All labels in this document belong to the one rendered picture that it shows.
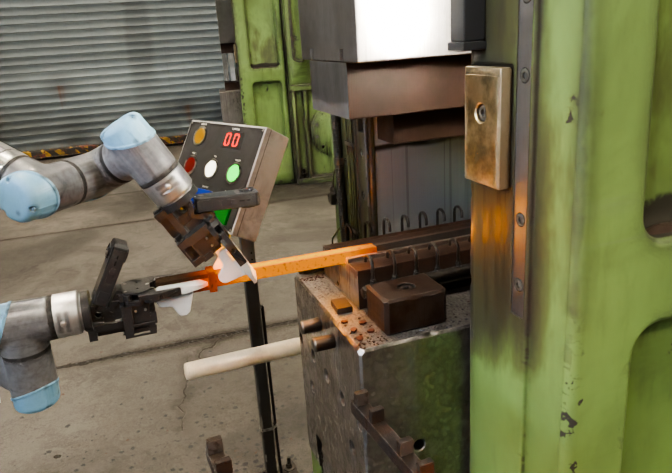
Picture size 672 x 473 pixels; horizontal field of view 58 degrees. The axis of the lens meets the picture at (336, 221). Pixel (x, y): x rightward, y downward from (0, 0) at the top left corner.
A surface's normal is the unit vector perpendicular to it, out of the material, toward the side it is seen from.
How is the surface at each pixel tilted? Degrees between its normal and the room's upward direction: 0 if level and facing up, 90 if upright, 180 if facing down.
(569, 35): 90
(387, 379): 90
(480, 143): 90
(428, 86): 90
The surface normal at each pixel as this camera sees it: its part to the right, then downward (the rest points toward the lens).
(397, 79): 0.35, 0.25
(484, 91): -0.94, 0.16
